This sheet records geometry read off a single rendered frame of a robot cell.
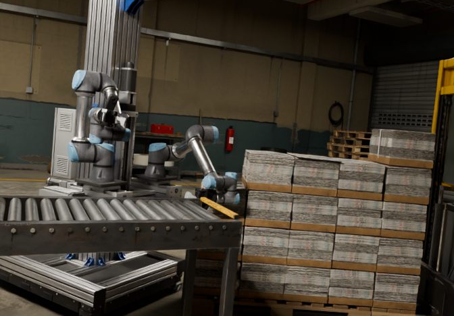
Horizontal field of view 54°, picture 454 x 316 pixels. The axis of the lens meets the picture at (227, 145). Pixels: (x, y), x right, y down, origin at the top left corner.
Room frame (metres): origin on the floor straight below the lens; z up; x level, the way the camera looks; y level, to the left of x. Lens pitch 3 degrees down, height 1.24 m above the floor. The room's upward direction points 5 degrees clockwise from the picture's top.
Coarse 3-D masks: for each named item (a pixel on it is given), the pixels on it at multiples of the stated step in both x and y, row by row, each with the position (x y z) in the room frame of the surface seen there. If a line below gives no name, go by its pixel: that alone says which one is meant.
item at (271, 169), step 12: (252, 156) 2.77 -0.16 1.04; (264, 156) 2.78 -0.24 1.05; (276, 156) 2.78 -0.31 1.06; (288, 156) 2.85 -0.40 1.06; (252, 168) 2.78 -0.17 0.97; (264, 168) 2.79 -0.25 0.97; (276, 168) 2.79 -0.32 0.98; (288, 168) 2.79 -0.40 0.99; (252, 180) 2.78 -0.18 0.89; (264, 180) 2.79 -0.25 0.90; (276, 180) 2.79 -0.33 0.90; (288, 180) 2.79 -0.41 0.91
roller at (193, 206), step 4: (188, 200) 2.41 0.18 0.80; (184, 204) 2.37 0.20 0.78; (188, 204) 2.33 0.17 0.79; (192, 204) 2.31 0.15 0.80; (192, 208) 2.27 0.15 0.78; (196, 208) 2.24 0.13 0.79; (200, 208) 2.21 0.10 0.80; (200, 212) 2.17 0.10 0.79; (204, 212) 2.14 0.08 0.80; (208, 212) 2.13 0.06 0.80; (204, 216) 2.11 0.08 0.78; (208, 216) 2.08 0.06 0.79; (212, 216) 2.06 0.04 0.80; (216, 216) 2.06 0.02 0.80
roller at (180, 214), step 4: (164, 200) 2.34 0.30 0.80; (164, 204) 2.28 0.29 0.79; (168, 204) 2.25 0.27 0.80; (172, 204) 2.26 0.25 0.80; (168, 208) 2.21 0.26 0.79; (172, 208) 2.17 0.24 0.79; (176, 208) 2.16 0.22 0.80; (172, 212) 2.14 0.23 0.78; (176, 212) 2.10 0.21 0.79; (180, 212) 2.08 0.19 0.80; (180, 216) 2.04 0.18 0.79; (184, 216) 2.01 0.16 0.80; (188, 216) 2.00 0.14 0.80
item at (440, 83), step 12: (444, 72) 3.39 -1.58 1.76; (444, 84) 3.39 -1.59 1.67; (444, 108) 3.37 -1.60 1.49; (444, 120) 3.32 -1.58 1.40; (432, 132) 3.37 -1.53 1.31; (444, 132) 3.33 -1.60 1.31; (432, 180) 3.32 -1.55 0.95; (432, 192) 3.38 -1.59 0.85; (432, 204) 3.37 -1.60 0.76; (432, 216) 3.31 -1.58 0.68; (432, 228) 3.33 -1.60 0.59
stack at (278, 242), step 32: (256, 192) 2.78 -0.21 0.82; (288, 192) 2.82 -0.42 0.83; (320, 224) 2.80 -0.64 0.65; (352, 224) 2.81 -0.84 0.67; (288, 256) 2.79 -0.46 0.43; (320, 256) 2.80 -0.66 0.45; (352, 256) 2.81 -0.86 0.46; (256, 288) 2.78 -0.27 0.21; (288, 288) 2.79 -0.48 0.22; (320, 288) 2.80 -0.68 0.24; (352, 288) 2.81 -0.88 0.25
